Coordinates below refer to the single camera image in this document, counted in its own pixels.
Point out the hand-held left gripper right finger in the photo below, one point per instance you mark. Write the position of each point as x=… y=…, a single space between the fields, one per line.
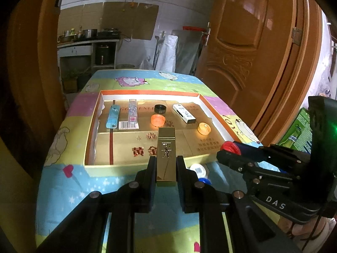
x=181 y=179

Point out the black air fryer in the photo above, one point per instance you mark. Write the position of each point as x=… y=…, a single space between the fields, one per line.
x=102 y=54

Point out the wooden door frame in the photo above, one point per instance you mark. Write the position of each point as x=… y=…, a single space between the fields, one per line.
x=305 y=71

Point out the gold rectangular box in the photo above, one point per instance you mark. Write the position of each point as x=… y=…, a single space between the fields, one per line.
x=166 y=150

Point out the green printed carton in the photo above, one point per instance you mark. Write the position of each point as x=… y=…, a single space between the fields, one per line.
x=296 y=131

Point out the translucent plastic bag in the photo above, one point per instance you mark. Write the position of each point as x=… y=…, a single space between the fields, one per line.
x=145 y=63

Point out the person's right hand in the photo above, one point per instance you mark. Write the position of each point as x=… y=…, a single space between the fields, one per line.
x=298 y=229

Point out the black bottle cap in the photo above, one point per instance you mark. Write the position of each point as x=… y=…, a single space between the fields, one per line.
x=160 y=109

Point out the green potted plants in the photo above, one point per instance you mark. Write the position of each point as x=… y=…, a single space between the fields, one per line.
x=75 y=80

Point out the clear patterned plastic box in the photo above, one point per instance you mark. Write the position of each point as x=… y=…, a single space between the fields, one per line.
x=132 y=112

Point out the clear plastic sheet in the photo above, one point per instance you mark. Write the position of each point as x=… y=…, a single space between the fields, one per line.
x=188 y=52

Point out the brown wooden door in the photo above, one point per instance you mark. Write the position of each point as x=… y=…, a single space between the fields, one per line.
x=237 y=44

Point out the black cooktop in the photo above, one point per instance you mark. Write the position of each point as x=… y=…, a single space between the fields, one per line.
x=109 y=34

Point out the white sack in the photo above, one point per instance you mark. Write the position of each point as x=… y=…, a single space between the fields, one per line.
x=168 y=54

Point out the blue bottle cap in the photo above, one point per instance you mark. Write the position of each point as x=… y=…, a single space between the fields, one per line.
x=205 y=181

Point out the red bottle cap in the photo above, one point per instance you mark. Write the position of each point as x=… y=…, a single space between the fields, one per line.
x=229 y=147

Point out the blue patterned box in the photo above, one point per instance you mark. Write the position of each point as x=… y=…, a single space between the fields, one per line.
x=113 y=116

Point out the orange bottle cap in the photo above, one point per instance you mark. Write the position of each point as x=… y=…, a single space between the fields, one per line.
x=204 y=128
x=158 y=120

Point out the red paper strip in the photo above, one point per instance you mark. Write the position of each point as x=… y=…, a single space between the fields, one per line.
x=193 y=28

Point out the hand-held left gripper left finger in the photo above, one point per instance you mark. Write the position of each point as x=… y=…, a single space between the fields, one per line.
x=153 y=179

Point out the white printed box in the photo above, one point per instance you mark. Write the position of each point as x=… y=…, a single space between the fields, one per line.
x=184 y=113

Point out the white bottle cap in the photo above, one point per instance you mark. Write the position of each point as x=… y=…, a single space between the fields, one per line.
x=198 y=170

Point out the white kitchen counter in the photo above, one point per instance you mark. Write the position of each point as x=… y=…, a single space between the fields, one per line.
x=76 y=50

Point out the steel cooking pot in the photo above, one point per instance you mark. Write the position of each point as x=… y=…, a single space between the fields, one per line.
x=90 y=33

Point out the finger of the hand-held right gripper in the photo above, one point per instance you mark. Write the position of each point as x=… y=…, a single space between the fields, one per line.
x=250 y=149
x=231 y=159

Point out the metal door hinge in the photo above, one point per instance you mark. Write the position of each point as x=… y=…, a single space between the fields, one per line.
x=297 y=35

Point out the colourful cartoon tablecloth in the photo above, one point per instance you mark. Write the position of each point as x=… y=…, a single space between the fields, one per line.
x=71 y=184

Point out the brown wooden panel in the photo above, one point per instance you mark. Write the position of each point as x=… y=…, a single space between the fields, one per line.
x=31 y=71

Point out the gold cardboard tray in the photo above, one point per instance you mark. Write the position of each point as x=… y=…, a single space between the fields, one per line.
x=184 y=147

